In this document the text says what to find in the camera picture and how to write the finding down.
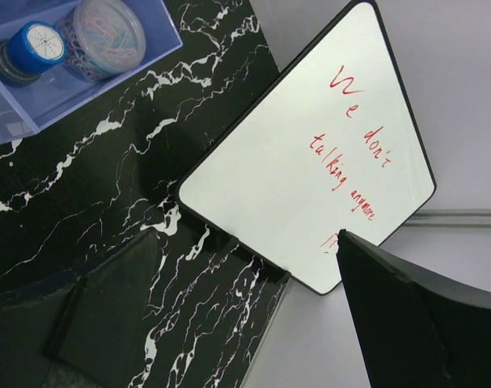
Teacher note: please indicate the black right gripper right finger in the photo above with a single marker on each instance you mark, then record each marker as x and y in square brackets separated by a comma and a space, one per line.
[416, 328]

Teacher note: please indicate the clear jar of bands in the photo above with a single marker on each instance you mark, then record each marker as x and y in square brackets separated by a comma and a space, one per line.
[103, 39]

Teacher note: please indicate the purple drawer bin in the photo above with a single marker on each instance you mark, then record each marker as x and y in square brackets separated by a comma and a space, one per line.
[27, 110]

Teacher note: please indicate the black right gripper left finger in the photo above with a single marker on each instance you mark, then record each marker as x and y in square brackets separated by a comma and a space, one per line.
[79, 327]

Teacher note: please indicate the white dry-erase board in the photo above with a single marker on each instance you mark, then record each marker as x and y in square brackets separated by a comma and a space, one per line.
[332, 145]

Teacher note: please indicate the blue and grey bottle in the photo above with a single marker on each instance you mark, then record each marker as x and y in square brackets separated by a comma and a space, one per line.
[33, 50]

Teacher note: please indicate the black marble pattern mat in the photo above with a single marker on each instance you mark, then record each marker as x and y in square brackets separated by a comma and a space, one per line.
[99, 188]

